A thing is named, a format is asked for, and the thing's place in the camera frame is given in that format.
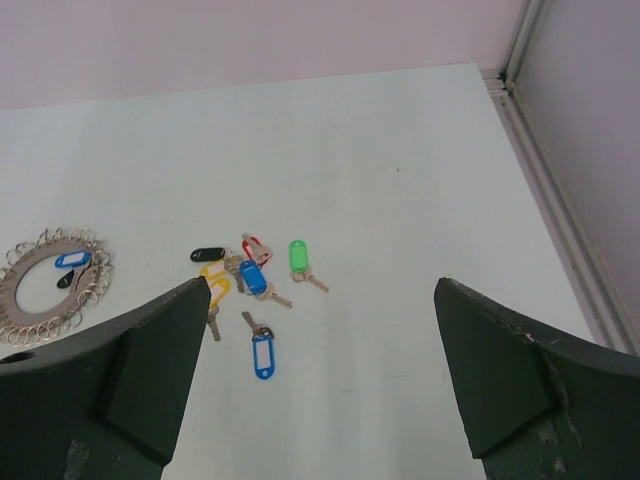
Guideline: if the round metal keyring disc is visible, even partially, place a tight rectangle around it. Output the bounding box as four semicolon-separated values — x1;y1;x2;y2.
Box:
1;228;113;347

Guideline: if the yellow tag key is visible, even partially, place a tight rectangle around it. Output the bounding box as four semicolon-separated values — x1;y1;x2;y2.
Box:
200;260;227;282
207;278;231;342

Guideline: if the yellow tag key lower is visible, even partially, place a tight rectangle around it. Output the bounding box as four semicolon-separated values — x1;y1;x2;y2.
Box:
207;278;231;342

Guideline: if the green tag key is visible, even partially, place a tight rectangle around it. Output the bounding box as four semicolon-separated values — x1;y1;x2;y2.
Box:
288;240;330;293

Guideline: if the right aluminium frame post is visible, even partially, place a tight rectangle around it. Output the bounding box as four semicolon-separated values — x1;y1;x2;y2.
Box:
483;1;639;354

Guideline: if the black tag key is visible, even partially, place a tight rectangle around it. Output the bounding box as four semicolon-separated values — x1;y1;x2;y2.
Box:
56;268;84;291
189;247;232;263

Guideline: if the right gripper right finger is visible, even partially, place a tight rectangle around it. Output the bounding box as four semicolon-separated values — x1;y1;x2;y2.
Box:
434;278;639;479

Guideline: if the yellow tag key upper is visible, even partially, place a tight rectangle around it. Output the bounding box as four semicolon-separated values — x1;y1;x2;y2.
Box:
200;260;227;282

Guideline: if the red tag key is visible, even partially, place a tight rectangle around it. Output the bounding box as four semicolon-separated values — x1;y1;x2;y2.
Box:
241;234;273;268

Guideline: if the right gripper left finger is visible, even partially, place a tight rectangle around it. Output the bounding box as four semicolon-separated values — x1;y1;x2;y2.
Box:
1;277;210;479

